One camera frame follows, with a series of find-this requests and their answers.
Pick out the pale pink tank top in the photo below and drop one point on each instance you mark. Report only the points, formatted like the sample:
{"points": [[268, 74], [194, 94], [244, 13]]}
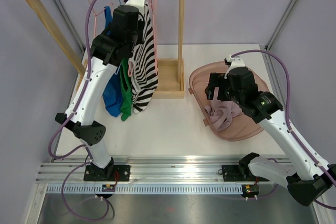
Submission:
{"points": [[221, 113]]}

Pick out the pink translucent plastic basin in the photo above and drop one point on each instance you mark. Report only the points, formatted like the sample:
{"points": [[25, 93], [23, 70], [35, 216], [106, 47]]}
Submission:
{"points": [[242, 127]]}

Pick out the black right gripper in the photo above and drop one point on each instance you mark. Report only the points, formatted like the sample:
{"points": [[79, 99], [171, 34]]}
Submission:
{"points": [[217, 80]]}

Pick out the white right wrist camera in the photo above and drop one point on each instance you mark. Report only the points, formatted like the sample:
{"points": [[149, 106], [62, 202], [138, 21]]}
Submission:
{"points": [[233, 63]]}

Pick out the pink wire hanger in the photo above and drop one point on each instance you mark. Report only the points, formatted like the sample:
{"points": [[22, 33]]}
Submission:
{"points": [[153, 10]]}

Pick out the aluminium frame post left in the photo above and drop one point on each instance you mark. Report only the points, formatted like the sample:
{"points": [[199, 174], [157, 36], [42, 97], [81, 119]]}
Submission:
{"points": [[69, 24]]}

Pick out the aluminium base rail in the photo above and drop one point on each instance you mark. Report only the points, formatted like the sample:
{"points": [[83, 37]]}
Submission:
{"points": [[149, 175]]}

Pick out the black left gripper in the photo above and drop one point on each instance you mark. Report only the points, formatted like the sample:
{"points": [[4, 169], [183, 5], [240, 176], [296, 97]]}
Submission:
{"points": [[139, 41]]}

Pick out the black white striped tank top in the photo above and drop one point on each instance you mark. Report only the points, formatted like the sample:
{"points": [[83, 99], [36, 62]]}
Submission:
{"points": [[144, 75]]}

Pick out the light blue wire hanger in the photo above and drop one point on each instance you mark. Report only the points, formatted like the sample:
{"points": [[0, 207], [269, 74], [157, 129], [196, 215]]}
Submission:
{"points": [[118, 68]]}

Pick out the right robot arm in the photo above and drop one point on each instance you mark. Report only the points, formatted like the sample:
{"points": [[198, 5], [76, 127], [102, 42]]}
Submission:
{"points": [[309, 175]]}

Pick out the pink hanger under blue top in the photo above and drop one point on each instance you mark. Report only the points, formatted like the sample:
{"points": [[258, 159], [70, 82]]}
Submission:
{"points": [[93, 18]]}

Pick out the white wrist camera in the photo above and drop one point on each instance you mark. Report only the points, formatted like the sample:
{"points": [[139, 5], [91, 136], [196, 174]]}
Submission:
{"points": [[139, 4], [233, 63]]}

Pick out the aluminium frame post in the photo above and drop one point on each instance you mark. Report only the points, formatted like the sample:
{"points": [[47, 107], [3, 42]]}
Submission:
{"points": [[69, 24], [280, 26]]}

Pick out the blue tank top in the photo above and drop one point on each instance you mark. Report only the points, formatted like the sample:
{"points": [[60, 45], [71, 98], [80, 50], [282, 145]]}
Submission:
{"points": [[112, 95]]}

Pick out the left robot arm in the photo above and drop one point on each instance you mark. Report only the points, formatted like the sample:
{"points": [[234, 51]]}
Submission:
{"points": [[108, 49]]}

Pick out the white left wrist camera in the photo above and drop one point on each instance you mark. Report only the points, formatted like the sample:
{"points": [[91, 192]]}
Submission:
{"points": [[139, 4]]}

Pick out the aluminium frame post right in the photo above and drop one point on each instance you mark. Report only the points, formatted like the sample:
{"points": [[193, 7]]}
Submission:
{"points": [[280, 26]]}

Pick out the green tank top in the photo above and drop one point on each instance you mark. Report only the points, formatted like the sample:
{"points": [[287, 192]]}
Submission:
{"points": [[126, 91]]}

